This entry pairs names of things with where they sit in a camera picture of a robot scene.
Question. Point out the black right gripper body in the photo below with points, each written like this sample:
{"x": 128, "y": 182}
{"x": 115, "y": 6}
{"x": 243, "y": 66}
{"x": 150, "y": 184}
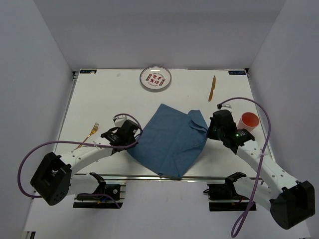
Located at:
{"x": 214, "y": 133}

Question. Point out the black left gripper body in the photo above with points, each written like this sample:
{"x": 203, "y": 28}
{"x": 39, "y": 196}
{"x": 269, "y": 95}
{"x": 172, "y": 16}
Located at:
{"x": 130, "y": 140}

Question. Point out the blue cloth napkin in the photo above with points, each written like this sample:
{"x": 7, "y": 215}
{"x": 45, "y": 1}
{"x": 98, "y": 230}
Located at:
{"x": 171, "y": 141}

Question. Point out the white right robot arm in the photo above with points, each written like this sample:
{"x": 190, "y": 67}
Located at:
{"x": 288, "y": 200}

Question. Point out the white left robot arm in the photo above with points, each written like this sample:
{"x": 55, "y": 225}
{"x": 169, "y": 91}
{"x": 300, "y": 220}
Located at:
{"x": 57, "y": 175}

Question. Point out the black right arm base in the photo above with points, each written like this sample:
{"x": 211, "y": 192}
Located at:
{"x": 223, "y": 196}

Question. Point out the red plastic cup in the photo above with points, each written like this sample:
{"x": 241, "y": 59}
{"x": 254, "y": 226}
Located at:
{"x": 248, "y": 121}

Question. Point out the gold fork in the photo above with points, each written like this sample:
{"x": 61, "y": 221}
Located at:
{"x": 92, "y": 132}

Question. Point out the gold knife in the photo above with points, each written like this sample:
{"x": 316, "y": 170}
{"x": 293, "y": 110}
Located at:
{"x": 212, "y": 89}

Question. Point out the right blue corner label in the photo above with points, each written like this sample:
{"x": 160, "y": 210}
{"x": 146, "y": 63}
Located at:
{"x": 236, "y": 72}

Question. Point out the blue corner label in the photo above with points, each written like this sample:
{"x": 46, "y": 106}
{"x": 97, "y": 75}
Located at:
{"x": 236, "y": 72}
{"x": 88, "y": 71}

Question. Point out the white patterned plate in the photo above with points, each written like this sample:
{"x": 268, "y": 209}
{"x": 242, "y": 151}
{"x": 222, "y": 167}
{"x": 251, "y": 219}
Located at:
{"x": 155, "y": 78}

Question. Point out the left blue corner label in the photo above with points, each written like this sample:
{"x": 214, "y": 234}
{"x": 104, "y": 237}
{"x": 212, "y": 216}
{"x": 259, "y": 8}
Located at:
{"x": 88, "y": 71}

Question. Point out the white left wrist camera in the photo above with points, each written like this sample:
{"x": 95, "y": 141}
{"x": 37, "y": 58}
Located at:
{"x": 119, "y": 120}

